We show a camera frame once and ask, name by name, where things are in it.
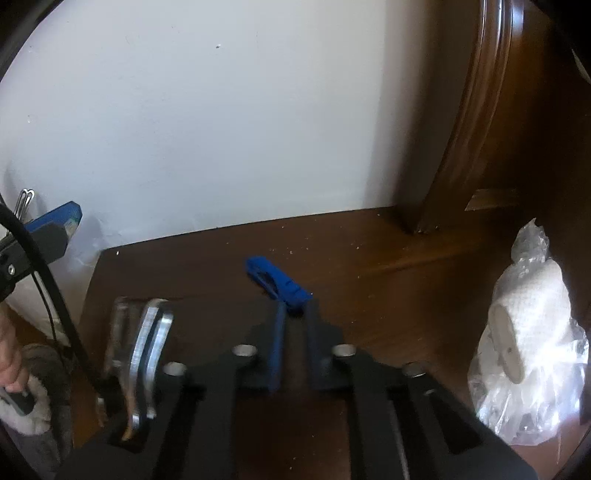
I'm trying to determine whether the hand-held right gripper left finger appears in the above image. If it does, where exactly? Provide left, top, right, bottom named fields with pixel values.
left=55, top=300, right=289, bottom=480

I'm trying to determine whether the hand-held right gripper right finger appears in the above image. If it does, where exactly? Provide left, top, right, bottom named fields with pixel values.
left=305, top=302, right=539, bottom=480

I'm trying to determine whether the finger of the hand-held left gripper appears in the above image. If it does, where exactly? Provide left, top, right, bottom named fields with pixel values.
left=0, top=200, right=85, bottom=302

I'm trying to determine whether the blue wrapper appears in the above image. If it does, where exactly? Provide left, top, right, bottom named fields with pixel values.
left=245, top=256, right=311, bottom=317

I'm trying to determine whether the person's left hand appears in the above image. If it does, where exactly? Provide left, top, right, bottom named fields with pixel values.
left=0, top=307, right=31, bottom=393

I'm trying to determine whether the metal spring clip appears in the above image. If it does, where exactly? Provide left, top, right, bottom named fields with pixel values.
left=95, top=298, right=175, bottom=439
left=14, top=188, right=37, bottom=217

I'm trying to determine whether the dark wooden nightstand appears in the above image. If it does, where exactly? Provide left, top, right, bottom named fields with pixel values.
left=74, top=205, right=591, bottom=480

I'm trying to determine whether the toilet roll in clear bag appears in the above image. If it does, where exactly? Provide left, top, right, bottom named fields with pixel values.
left=466, top=217, right=589, bottom=446

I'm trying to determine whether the dark wooden headboard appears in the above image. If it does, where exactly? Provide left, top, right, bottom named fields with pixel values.
left=397, top=0, right=591, bottom=324

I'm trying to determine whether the black braided cable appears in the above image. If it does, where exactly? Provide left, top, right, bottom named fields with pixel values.
left=0, top=203, right=114, bottom=402

